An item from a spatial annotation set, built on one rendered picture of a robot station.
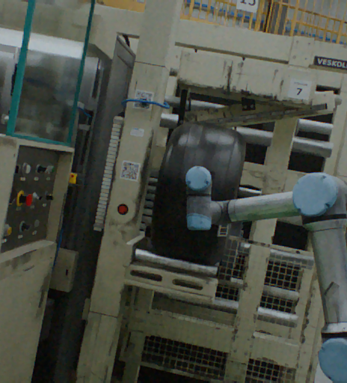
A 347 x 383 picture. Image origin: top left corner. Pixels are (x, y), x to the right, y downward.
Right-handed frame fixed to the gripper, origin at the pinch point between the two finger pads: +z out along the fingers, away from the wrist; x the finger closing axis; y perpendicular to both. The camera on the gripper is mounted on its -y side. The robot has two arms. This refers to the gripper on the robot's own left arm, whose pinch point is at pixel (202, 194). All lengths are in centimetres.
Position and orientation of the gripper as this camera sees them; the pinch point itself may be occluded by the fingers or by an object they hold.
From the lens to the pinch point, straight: 206.0
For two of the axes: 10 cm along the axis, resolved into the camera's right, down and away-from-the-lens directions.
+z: 1.0, 0.8, 9.9
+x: -9.7, -2.1, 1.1
